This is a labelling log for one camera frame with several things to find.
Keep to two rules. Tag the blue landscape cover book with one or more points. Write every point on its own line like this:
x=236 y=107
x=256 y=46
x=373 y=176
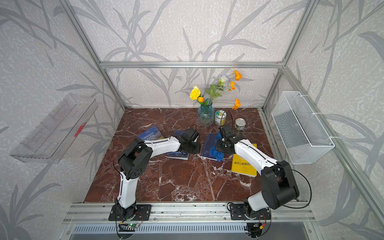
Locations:
x=151 y=134

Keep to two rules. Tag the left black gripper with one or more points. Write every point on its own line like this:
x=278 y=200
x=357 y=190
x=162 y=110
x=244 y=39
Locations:
x=198 y=148

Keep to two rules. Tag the green labelled tin can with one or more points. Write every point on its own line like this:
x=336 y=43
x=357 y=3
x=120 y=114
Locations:
x=220 y=117

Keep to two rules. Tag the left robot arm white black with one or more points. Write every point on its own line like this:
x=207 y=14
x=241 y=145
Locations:
x=134 y=160

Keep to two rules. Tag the glass vase with flowers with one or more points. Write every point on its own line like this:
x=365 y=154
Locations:
x=206 y=113

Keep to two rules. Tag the aluminium front rail frame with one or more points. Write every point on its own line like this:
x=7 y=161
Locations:
x=183 y=212

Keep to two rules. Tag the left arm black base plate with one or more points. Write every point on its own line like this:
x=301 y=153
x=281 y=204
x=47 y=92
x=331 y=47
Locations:
x=135 y=212

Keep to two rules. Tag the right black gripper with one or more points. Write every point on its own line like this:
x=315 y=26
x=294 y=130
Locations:
x=218 y=146

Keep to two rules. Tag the blue Little Prince book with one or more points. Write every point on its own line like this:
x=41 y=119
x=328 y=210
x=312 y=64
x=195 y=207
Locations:
x=178 y=155

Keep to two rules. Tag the yellow cover book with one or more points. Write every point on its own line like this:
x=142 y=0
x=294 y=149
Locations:
x=242 y=167

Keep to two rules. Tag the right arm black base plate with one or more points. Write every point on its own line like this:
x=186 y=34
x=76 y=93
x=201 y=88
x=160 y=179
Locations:
x=239 y=212

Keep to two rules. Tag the clear plastic wall shelf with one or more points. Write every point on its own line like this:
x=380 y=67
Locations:
x=51 y=139

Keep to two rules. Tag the dark navy book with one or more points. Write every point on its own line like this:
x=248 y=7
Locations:
x=208 y=145

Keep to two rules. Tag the white wire mesh basket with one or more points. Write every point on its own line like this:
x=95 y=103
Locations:
x=301 y=131

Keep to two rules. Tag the open silver tin can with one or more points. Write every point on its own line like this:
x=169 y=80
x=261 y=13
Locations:
x=240 y=124

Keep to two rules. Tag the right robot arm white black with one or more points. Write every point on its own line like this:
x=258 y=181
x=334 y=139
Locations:
x=279 y=185

